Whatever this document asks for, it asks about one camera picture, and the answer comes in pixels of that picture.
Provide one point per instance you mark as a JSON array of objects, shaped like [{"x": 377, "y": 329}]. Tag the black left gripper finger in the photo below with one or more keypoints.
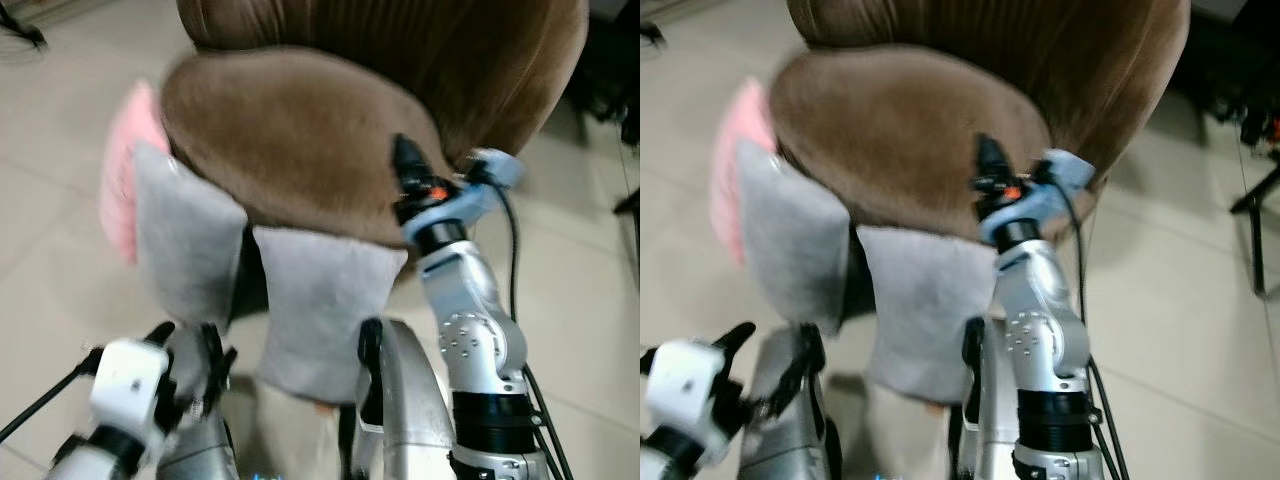
[
  {"x": 213, "y": 360},
  {"x": 160, "y": 332},
  {"x": 737, "y": 335},
  {"x": 800, "y": 365}
]

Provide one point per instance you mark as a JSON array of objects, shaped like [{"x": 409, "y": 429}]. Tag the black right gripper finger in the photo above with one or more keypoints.
[
  {"x": 990, "y": 158},
  {"x": 408, "y": 160}
]

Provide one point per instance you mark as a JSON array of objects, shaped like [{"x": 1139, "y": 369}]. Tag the brown velvet sofa chair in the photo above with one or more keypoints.
[
  {"x": 900, "y": 130},
  {"x": 300, "y": 130}
]

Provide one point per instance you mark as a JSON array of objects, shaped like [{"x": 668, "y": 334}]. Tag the pink fluffy pillow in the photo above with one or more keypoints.
[
  {"x": 735, "y": 170},
  {"x": 125, "y": 170}
]

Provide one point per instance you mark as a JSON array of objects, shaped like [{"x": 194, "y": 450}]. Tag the silver left robot leg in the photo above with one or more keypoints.
[
  {"x": 790, "y": 450},
  {"x": 195, "y": 450}
]

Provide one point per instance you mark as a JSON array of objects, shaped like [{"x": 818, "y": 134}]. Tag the silver robot leg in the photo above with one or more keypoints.
[
  {"x": 790, "y": 450},
  {"x": 995, "y": 410},
  {"x": 410, "y": 410},
  {"x": 195, "y": 450}
]

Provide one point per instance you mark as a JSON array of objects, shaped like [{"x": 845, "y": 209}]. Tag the black tripod stand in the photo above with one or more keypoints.
[
  {"x": 628, "y": 203},
  {"x": 1258, "y": 215}
]

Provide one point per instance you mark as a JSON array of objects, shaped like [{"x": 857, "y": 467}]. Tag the silver right robot leg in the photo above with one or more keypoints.
[
  {"x": 995, "y": 410},
  {"x": 410, "y": 410}
]

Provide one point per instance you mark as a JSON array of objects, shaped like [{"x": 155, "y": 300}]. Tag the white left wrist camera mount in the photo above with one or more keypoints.
[
  {"x": 685, "y": 385},
  {"x": 128, "y": 385}
]

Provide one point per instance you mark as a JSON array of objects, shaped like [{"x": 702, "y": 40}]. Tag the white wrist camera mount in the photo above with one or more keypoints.
[
  {"x": 128, "y": 385},
  {"x": 685, "y": 385},
  {"x": 1050, "y": 200},
  {"x": 470, "y": 200}
]

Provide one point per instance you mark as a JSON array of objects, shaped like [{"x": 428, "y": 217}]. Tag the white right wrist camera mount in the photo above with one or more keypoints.
[
  {"x": 1050, "y": 200},
  {"x": 470, "y": 200}
]

